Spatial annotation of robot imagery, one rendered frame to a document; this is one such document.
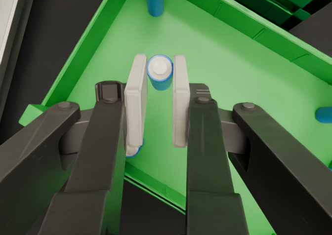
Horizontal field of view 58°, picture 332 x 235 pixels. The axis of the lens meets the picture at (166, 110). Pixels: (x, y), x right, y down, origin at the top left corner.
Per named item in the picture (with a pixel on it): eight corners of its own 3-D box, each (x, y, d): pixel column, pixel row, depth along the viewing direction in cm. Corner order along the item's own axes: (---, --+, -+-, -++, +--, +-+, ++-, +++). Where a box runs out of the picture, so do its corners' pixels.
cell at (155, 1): (167, 6, 34) (167, -20, 27) (158, 19, 34) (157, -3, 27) (153, -2, 34) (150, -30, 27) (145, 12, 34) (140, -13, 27)
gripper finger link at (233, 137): (190, 123, 12) (264, 124, 12) (186, 82, 17) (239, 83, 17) (188, 154, 13) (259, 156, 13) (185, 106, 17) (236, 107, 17)
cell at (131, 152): (133, 161, 27) (139, 152, 34) (143, 143, 27) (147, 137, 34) (115, 150, 27) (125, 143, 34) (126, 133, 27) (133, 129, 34)
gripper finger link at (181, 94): (173, 91, 13) (190, 91, 13) (173, 53, 20) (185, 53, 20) (172, 148, 15) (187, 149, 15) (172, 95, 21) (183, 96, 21)
